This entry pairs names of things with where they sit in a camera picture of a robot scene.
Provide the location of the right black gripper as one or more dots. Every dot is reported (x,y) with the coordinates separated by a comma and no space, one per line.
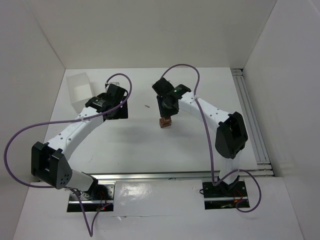
(164,113)

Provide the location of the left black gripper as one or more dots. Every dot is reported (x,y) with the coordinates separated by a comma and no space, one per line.
(120,110)

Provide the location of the notched brown wood block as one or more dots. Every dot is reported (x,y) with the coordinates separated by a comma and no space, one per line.
(164,122)

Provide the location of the U-shaped brown wood block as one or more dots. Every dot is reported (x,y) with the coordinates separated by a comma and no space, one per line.
(160,123)

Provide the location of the white perforated plastic box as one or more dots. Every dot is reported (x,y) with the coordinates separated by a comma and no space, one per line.
(80,90)

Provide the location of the small brown wood cube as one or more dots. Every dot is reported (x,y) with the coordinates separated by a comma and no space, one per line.
(167,118)

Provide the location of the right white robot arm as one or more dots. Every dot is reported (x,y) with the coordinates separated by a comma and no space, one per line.
(229,128)

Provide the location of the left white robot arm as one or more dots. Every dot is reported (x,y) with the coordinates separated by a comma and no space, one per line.
(49,161)

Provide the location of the white front cover board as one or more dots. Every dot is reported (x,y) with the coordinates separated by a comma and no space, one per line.
(158,198)

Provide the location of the front aluminium rail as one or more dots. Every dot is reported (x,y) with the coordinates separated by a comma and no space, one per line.
(264,172)

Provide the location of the aluminium rail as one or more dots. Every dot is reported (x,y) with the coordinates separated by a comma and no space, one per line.
(264,172)
(250,118)

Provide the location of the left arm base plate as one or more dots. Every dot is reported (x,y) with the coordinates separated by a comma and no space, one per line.
(96,193)

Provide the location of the right side aluminium rail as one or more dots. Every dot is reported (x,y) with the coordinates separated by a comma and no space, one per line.
(250,118)

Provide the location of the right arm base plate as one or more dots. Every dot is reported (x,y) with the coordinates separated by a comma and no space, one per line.
(212,191)

